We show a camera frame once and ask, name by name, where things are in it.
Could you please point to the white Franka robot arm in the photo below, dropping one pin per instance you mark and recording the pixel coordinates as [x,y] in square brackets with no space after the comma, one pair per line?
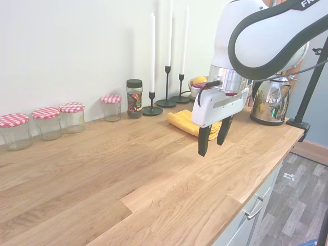
[256,38]

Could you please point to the blue object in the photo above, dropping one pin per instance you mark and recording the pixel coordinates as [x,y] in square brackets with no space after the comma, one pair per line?
[311,242]

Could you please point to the white taper candle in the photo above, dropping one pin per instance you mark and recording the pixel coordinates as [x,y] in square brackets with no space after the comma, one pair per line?
[184,41]
[169,33]
[152,51]

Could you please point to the wooden skirting board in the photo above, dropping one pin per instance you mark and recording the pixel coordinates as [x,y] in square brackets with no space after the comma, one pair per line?
[312,151]

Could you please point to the black clamp camera stand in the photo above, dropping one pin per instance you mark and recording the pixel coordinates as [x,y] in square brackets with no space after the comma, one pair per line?
[307,94]

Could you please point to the yellow lemon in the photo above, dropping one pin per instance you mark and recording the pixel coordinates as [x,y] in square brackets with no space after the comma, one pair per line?
[200,80]

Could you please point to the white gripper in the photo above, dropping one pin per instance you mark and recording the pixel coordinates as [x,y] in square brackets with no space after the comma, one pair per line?
[217,107]

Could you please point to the pale grey base cabinet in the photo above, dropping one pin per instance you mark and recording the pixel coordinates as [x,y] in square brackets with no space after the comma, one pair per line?
[238,225]

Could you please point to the black tripod leg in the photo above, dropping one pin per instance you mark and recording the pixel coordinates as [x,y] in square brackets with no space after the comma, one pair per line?
[323,230]

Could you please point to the shiny steel kettle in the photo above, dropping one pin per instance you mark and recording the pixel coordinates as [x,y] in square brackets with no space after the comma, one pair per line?
[271,102]

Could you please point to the black candle holder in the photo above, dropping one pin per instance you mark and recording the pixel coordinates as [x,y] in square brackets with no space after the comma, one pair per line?
[166,103]
[152,110]
[179,99]

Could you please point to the yellow cloth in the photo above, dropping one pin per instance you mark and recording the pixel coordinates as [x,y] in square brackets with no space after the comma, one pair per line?
[182,120]

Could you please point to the glass jar red checked lid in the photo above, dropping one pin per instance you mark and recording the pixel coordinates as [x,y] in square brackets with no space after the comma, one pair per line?
[111,107]
[15,133]
[73,119]
[47,125]

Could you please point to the coffee jar black lid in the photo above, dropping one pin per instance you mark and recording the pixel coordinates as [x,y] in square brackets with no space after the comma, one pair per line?
[134,100]

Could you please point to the small white floor object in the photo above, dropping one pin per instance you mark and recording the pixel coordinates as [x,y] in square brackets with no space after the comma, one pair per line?
[289,176]

